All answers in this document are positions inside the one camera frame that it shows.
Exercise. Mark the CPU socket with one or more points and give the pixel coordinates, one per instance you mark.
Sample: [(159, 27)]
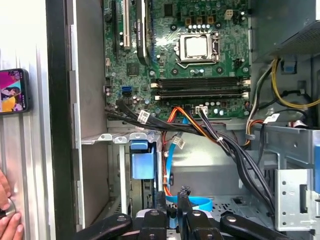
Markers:
[(215, 50)]

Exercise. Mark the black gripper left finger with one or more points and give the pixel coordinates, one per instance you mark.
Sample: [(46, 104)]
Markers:
[(152, 225)]

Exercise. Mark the green motherboard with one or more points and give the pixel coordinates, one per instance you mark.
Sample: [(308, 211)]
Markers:
[(140, 80)]

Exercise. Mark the black graphics card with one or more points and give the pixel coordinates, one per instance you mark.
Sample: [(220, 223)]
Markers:
[(141, 32)]

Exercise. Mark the metal disk bay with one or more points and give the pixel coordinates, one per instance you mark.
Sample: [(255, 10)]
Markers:
[(121, 175)]

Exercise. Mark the person's hand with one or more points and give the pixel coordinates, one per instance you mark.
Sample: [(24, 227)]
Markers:
[(10, 230)]

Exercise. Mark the black PC case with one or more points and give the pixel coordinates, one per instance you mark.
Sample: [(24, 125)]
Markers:
[(60, 125)]

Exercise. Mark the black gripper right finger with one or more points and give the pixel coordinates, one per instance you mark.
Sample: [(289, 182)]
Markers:
[(197, 225)]

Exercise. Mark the grey power supply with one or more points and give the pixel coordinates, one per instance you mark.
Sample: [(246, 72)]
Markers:
[(282, 22)]

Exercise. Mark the silver CPU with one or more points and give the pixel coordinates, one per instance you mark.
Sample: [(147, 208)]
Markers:
[(197, 47)]

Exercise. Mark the smartphone with colourful screen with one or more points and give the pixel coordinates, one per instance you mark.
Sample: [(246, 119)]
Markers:
[(12, 90)]

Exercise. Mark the metal drive cage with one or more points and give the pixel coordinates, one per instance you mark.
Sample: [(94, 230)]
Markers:
[(290, 140)]

